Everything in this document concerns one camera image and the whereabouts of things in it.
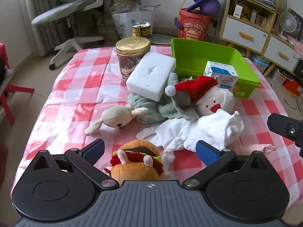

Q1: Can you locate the clear plastic storage box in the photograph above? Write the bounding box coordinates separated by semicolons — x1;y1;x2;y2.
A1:
251;53;270;74

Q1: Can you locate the red white checked tablecloth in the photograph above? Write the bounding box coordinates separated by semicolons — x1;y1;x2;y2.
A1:
11;45;303;208

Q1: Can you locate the beige bunny plush toy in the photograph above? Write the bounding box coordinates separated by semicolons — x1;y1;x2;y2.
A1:
84;92;164;136

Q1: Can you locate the white paper bag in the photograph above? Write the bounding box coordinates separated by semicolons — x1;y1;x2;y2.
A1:
111;4;161;40

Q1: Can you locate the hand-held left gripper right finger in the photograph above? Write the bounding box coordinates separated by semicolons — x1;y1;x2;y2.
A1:
182;140;271;191

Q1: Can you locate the red round bucket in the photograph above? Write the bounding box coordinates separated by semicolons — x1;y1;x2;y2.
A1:
177;8;211;42

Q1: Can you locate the clear plastic bag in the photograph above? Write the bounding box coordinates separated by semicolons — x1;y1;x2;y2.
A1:
110;1;141;15

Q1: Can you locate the red chair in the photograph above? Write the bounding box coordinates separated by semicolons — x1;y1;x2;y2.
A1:
0;43;35;126

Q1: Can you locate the white cloth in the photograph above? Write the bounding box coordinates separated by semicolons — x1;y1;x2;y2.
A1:
137;110;244;162

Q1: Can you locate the grey ribbed radiator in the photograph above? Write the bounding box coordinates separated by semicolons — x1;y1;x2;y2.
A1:
31;0;71;55

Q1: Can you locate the pink plush toy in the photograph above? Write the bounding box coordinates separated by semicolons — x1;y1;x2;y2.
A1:
221;143;275;163

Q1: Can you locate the gold lid cookie jar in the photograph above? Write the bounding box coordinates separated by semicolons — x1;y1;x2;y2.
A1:
116;37;151;81

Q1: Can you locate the white blue milk carton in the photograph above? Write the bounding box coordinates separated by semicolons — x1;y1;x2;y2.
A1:
204;61;239;91

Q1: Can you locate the yellow black can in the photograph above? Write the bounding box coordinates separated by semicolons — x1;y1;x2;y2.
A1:
132;22;151;40

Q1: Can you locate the santa hat plush toy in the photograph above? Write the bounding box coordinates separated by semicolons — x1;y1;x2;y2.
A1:
165;75;236;117

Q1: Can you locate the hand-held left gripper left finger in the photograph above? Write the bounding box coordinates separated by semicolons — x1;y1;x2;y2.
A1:
30;138;120;192

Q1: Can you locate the hamburger plush toy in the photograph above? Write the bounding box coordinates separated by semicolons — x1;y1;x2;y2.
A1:
103;139;171;187

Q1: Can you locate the white desk fan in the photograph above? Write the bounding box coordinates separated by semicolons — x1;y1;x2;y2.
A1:
276;12;297;39

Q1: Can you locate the purple bouncy ball toy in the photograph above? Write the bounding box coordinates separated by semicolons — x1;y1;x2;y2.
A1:
187;0;223;13

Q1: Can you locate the orange box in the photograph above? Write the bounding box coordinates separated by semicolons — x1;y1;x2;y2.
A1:
283;79;303;96

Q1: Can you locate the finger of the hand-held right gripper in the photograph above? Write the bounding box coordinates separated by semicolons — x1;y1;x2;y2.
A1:
267;113;303;145

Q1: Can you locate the grey office chair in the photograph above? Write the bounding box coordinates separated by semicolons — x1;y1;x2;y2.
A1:
31;0;106;70

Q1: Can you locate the white foam block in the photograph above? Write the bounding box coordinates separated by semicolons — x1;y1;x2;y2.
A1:
125;51;177;102

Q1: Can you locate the green plastic bin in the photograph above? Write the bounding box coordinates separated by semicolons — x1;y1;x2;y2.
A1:
170;37;261;99

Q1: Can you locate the green towel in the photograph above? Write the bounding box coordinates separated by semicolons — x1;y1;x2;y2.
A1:
158;72;200;121

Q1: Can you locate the wooden shelf cabinet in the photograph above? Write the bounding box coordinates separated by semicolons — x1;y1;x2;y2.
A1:
219;0;303;74

